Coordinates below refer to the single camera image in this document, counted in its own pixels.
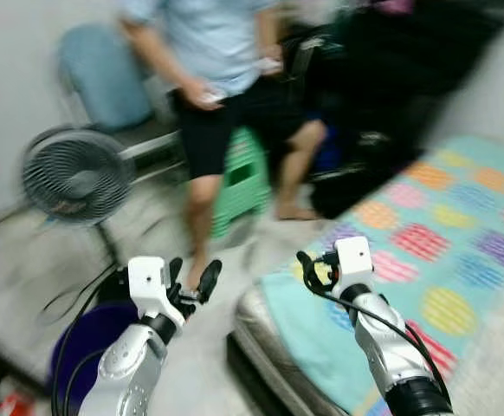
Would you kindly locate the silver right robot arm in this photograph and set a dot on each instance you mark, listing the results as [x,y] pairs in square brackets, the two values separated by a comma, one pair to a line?
[395,355]

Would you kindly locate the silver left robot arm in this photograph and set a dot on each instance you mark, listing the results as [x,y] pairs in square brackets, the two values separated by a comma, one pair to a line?
[126,373]

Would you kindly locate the person's right hand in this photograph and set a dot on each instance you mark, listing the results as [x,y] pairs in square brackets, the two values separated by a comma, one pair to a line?
[202,94]

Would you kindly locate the person's left hand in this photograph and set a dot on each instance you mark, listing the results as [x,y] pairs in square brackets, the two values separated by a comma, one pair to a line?
[269,65]

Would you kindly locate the teal blanket with coloured patches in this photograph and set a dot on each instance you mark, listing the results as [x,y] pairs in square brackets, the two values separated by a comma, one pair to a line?
[408,286]

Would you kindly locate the green plastic stool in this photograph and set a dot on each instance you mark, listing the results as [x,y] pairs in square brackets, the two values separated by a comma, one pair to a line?
[243,182]

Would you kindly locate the purple plastic bucket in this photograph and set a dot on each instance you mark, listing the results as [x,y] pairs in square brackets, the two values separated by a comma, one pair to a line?
[87,347]

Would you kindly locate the black standing fan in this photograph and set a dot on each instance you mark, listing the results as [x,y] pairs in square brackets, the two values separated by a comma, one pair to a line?
[74,178]

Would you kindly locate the black bag pile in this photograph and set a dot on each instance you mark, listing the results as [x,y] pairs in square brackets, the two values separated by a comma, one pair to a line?
[399,87]

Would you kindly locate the quilted beige spotted mattress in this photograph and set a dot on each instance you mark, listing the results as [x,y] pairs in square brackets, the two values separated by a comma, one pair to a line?
[494,364]

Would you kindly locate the red plastic item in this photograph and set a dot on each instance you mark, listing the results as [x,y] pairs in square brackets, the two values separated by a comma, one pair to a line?
[14,405]

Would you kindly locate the chair with blue backrest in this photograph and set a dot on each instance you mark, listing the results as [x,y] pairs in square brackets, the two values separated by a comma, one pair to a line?
[105,78]

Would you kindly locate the person in blue shirt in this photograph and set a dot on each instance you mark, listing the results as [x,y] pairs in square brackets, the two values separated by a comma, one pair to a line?
[209,43]

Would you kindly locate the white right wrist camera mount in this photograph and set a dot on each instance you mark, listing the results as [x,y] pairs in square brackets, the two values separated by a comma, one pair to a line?
[354,256]

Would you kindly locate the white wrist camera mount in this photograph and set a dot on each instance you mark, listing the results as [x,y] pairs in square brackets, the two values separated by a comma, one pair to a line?
[354,256]
[148,282]

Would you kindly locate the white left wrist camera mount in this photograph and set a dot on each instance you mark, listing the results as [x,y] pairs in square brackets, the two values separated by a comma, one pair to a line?
[148,282]

